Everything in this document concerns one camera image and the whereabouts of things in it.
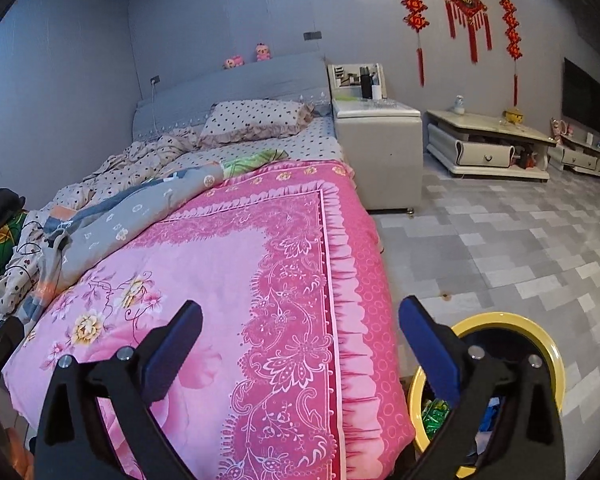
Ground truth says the beige polka dot quilt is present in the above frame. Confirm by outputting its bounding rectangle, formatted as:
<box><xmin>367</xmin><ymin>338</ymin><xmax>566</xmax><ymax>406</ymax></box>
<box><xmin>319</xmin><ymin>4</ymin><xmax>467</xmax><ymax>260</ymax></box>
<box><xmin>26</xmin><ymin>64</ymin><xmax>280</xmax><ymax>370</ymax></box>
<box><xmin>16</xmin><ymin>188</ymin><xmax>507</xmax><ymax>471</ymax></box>
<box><xmin>0</xmin><ymin>127</ymin><xmax>206</xmax><ymax>313</ymax></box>

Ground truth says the long red knot ornament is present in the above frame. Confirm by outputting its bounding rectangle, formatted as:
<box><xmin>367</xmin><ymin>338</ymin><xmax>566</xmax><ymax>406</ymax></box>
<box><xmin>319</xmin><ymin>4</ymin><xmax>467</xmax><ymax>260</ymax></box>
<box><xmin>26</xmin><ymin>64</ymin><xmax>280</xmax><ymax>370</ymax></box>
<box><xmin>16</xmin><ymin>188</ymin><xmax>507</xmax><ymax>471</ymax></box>
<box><xmin>499</xmin><ymin>0</ymin><xmax>523</xmax><ymax>106</ymax></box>
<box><xmin>394</xmin><ymin>0</ymin><xmax>429</xmax><ymax>87</ymax></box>

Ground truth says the black television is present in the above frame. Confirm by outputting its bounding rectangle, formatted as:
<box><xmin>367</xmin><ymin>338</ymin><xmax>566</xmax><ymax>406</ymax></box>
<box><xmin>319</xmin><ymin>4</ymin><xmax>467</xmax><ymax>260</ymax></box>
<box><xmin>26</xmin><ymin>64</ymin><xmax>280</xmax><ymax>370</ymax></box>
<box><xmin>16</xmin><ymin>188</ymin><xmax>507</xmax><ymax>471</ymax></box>
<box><xmin>562</xmin><ymin>57</ymin><xmax>600</xmax><ymax>136</ymax></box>

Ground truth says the polka dot bed sheet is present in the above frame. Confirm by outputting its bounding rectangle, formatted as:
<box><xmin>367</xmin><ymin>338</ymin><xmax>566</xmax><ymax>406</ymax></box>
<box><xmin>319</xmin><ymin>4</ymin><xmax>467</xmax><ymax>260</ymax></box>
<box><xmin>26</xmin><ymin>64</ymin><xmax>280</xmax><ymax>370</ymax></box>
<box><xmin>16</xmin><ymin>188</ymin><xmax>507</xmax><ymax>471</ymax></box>
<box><xmin>180</xmin><ymin>115</ymin><xmax>353</xmax><ymax>181</ymax></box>

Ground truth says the red diamond knot ornament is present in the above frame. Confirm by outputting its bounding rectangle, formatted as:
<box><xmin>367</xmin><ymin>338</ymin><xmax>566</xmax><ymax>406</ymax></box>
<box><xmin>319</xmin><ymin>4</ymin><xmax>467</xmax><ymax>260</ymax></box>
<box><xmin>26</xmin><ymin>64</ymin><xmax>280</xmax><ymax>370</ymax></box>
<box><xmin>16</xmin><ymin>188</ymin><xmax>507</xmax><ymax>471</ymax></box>
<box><xmin>442</xmin><ymin>0</ymin><xmax>493</xmax><ymax>63</ymax></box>

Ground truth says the black cable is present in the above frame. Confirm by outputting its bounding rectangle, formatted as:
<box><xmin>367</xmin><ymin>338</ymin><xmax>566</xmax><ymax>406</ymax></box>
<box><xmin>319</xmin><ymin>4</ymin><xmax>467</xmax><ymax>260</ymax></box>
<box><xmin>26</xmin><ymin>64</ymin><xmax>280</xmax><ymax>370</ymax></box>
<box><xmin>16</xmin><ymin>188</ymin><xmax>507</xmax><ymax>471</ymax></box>
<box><xmin>12</xmin><ymin>217</ymin><xmax>73</xmax><ymax>286</ymax></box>

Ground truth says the pink floral blanket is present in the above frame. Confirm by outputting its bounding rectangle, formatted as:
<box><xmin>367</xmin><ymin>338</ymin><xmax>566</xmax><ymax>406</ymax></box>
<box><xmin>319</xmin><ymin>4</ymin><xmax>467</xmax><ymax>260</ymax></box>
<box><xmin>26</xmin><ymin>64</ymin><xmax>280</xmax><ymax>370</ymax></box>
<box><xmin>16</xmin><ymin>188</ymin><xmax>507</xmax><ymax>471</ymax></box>
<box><xmin>0</xmin><ymin>159</ymin><xmax>420</xmax><ymax>480</ymax></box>

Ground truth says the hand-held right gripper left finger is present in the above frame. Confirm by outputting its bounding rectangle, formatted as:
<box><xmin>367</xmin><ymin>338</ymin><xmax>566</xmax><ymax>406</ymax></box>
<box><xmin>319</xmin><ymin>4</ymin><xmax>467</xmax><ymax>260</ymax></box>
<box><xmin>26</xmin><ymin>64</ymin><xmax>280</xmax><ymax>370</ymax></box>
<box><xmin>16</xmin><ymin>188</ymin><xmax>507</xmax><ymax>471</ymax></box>
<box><xmin>34</xmin><ymin>300</ymin><xmax>204</xmax><ymax>480</ymax></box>

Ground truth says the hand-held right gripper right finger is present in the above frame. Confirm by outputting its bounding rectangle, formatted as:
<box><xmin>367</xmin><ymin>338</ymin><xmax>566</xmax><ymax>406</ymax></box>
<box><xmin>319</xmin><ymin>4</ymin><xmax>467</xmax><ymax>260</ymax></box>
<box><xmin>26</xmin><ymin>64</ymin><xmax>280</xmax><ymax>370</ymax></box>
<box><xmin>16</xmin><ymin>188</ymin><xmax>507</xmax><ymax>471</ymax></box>
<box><xmin>398</xmin><ymin>296</ymin><xmax>567</xmax><ymax>480</ymax></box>

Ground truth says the green floral cloth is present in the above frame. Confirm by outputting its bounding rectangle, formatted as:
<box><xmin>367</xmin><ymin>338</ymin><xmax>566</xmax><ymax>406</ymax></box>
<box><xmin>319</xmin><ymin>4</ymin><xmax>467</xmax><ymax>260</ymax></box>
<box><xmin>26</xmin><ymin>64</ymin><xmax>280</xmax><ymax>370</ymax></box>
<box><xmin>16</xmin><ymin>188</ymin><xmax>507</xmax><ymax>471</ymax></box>
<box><xmin>221</xmin><ymin>149</ymin><xmax>287</xmax><ymax>177</ymax></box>

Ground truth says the yellow trash bin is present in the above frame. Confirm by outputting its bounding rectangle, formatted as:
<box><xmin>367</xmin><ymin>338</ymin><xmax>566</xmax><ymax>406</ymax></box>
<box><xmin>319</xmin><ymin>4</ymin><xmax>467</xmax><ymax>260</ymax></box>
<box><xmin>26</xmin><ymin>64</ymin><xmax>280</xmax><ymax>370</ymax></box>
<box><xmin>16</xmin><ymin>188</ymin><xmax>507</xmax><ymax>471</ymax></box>
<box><xmin>407</xmin><ymin>311</ymin><xmax>566</xmax><ymax>478</ymax></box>

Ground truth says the polka dot pillow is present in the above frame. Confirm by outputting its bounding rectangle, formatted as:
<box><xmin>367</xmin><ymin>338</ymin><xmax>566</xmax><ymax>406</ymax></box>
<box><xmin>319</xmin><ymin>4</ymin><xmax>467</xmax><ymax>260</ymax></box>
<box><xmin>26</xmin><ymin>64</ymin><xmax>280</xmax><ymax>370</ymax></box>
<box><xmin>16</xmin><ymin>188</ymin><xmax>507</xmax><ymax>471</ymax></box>
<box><xmin>198</xmin><ymin>100</ymin><xmax>313</xmax><ymax>148</ymax></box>

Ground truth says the white bedside cabinet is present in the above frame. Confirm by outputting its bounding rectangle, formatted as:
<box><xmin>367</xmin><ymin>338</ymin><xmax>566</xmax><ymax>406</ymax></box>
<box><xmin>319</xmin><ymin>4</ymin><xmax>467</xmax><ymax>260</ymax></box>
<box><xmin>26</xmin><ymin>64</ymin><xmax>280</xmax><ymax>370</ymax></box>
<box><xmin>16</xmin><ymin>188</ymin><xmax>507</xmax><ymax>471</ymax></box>
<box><xmin>326</xmin><ymin>62</ymin><xmax>423</xmax><ymax>216</ymax></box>

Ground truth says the grey bed headboard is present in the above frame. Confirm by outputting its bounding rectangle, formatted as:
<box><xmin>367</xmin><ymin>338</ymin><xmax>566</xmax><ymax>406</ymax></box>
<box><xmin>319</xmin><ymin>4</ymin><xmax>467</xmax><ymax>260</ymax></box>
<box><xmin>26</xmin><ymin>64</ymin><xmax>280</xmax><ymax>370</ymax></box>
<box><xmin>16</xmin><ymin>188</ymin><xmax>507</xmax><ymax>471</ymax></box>
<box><xmin>131</xmin><ymin>52</ymin><xmax>331</xmax><ymax>141</ymax></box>

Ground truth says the black folded clothing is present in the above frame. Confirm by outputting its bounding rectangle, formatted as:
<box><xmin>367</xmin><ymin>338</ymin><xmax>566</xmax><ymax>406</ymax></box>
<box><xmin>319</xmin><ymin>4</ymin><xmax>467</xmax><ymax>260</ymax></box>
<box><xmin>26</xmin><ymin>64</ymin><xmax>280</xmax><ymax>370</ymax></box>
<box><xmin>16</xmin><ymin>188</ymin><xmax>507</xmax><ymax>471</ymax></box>
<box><xmin>0</xmin><ymin>188</ymin><xmax>26</xmax><ymax>233</ymax></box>

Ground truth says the green snack packet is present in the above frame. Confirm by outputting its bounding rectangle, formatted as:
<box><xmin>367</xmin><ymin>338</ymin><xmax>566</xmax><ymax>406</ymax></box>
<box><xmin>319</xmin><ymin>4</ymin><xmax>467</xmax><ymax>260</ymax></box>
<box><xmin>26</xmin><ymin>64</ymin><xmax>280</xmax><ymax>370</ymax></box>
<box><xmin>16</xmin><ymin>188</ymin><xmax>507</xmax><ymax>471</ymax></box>
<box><xmin>422</xmin><ymin>399</ymin><xmax>453</xmax><ymax>436</ymax></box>

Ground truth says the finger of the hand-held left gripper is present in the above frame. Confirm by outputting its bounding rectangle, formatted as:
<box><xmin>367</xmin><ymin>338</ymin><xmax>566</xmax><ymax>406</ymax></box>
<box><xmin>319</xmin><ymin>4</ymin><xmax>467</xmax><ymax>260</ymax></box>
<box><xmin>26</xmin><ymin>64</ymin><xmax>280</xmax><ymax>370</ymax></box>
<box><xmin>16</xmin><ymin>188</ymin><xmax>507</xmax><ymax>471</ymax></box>
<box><xmin>0</xmin><ymin>315</ymin><xmax>26</xmax><ymax>396</ymax></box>

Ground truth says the low white TV stand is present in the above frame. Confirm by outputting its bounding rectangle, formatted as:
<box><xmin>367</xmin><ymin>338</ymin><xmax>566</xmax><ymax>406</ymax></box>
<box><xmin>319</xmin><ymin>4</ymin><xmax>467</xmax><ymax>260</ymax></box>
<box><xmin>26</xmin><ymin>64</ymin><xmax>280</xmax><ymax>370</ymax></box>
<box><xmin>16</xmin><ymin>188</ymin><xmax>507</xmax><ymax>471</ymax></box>
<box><xmin>425</xmin><ymin>109</ymin><xmax>558</xmax><ymax>182</ymax></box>

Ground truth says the blue cloth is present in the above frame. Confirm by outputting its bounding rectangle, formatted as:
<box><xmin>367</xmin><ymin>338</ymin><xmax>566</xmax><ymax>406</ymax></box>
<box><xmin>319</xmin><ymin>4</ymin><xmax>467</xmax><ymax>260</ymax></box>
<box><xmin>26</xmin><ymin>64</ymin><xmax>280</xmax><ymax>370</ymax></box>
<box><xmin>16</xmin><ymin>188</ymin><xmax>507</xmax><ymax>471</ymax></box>
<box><xmin>480</xmin><ymin>397</ymin><xmax>503</xmax><ymax>433</ymax></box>

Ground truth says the grey floral quilt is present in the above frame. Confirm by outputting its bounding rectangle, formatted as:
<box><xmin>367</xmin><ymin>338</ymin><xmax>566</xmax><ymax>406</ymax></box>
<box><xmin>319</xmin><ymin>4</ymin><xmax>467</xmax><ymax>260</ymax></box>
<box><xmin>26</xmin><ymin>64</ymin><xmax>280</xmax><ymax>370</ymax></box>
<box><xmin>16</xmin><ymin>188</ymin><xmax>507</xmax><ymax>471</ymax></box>
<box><xmin>17</xmin><ymin>162</ymin><xmax>226</xmax><ymax>306</ymax></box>

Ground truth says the white television stand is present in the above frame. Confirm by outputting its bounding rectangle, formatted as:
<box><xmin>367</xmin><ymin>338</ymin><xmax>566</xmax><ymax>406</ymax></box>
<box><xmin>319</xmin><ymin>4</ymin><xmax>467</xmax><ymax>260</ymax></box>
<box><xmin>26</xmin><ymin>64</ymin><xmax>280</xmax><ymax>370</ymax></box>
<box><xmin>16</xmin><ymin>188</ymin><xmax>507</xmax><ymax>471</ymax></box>
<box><xmin>547</xmin><ymin>135</ymin><xmax>600</xmax><ymax>178</ymax></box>

